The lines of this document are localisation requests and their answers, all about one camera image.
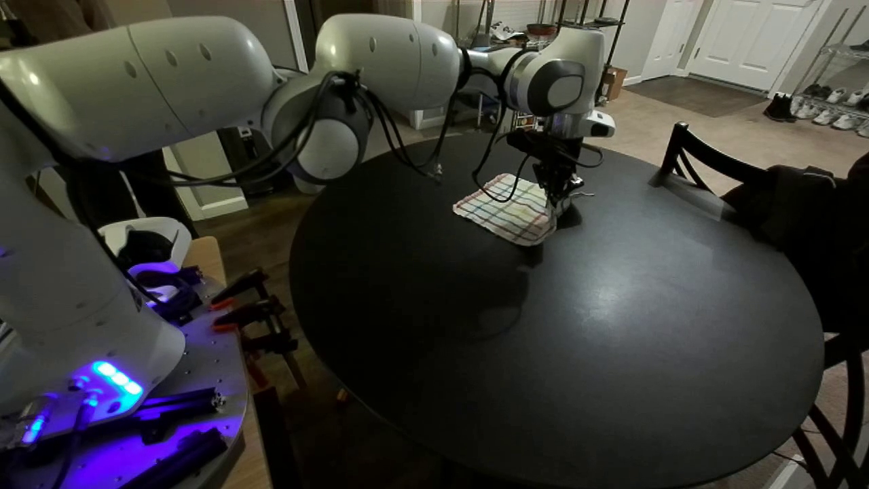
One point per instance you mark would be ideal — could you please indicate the black metal bracket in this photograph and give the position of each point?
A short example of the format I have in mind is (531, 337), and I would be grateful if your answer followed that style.
(179, 457)
(179, 406)

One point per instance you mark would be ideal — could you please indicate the grey perforated mounting plate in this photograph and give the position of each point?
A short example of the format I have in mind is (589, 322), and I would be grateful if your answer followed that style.
(205, 363)

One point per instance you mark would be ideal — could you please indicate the small cardboard box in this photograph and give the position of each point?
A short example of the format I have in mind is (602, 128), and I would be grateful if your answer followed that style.
(617, 82)

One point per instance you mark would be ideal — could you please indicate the black boots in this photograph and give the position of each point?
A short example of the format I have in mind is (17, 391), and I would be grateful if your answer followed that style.
(778, 110)

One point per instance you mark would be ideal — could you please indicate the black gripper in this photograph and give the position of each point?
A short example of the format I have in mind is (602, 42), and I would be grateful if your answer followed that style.
(546, 154)

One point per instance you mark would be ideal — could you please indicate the brown door mat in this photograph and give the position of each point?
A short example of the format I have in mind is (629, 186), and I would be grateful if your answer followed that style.
(695, 95)

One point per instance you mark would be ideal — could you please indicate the black wooden chair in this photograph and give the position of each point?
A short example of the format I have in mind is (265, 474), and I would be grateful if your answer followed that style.
(675, 151)
(857, 389)

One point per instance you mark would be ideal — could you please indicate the wooden robot stand top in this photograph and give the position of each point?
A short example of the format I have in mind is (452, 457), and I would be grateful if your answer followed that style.
(211, 260)

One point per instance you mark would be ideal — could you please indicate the black metal shelf rack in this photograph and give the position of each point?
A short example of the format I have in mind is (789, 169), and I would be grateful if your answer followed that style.
(614, 35)

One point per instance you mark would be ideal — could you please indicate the white narrow door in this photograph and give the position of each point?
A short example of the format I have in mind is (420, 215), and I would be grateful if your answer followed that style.
(675, 35)

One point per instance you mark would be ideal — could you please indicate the plaid checkered dish cloth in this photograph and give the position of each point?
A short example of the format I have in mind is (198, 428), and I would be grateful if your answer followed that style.
(504, 212)

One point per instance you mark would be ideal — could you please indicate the metal shoe rack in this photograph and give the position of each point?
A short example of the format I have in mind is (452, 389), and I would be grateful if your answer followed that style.
(838, 99)

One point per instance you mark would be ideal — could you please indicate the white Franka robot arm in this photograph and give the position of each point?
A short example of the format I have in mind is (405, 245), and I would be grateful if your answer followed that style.
(179, 82)

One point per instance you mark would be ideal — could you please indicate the round black table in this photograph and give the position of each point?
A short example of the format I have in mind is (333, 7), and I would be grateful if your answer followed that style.
(560, 363)

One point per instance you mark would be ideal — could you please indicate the black orange bar clamp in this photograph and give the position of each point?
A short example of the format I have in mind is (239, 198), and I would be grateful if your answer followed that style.
(269, 344)
(249, 314)
(239, 287)

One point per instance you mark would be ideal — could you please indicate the white panelled door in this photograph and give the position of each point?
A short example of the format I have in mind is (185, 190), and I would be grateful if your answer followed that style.
(755, 35)

